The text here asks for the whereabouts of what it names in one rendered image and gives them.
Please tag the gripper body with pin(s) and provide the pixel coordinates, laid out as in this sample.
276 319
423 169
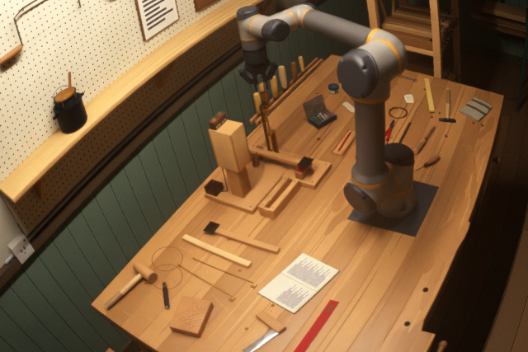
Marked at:
255 59

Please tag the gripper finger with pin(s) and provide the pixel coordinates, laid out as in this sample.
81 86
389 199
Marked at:
271 71
246 76

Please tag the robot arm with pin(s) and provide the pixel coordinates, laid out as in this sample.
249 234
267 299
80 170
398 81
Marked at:
330 28

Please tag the thin wooden tracker rods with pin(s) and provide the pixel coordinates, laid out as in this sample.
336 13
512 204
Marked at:
270 133

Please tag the wooden key lever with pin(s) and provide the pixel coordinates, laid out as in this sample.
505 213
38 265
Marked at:
276 157

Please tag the black and red key pad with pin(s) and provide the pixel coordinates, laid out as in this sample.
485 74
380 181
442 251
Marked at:
304 165

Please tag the wooden wrench rack tray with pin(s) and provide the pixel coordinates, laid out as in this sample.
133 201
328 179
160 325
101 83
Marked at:
280 197

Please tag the wooden lumber rack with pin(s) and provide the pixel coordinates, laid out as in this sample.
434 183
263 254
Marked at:
431 10

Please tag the small brown box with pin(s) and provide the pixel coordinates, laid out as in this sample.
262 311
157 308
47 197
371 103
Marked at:
217 120

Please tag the small round blue tin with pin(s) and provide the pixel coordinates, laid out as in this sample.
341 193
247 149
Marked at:
333 88

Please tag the black box of coloured pieces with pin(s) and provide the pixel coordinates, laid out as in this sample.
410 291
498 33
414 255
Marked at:
319 115

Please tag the tall pale wooden block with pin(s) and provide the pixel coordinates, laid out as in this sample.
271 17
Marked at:
231 146

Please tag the white leather scrap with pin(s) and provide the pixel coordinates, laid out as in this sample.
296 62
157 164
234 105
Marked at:
409 99
349 107

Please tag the wooden tray with red pencil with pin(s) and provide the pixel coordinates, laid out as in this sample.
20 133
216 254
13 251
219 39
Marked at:
343 142

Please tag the wooden jig base board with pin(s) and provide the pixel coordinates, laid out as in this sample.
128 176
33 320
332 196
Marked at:
317 170

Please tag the wooden clipboard with paper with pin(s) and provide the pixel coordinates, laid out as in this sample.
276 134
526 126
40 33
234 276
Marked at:
156 1

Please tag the dark brown square pad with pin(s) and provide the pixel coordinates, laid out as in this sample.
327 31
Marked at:
213 188

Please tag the small metal pin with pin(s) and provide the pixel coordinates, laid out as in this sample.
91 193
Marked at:
409 78

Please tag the black screwdriver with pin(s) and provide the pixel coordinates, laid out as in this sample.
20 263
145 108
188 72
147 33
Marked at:
405 132

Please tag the black headed wooden brush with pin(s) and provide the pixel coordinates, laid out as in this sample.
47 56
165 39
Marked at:
213 228

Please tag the pale wooden rule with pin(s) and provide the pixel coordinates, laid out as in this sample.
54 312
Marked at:
429 94

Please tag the pale wooden strip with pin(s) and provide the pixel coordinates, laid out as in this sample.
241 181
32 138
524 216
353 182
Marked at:
216 250

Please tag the black glue pot with brush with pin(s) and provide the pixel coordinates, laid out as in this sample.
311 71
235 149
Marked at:
71 115

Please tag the thin metal rod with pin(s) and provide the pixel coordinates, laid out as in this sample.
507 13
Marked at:
222 269
206 283

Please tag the white pegboard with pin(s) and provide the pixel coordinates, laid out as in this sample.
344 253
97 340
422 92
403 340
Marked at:
49 38

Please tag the dark grey floor sheet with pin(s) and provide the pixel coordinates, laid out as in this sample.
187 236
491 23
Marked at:
420 207

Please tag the open white booklet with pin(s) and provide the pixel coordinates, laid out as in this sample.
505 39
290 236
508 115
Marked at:
299 282

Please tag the wooden mallet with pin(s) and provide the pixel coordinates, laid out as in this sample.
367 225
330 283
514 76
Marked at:
142 271

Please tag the stack of wooden boards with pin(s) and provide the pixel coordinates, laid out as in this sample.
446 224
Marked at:
501 12

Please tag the carved square wooden block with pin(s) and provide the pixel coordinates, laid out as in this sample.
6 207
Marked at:
191 317

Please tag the red ruler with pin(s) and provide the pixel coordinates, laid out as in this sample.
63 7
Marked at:
317 327

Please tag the wooden tool rack rail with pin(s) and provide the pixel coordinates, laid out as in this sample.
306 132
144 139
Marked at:
293 84

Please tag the long wooden wall shelf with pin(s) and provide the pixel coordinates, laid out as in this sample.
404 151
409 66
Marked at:
136 80

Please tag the white wall socket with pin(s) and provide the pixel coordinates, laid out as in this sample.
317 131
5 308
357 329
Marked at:
20 249

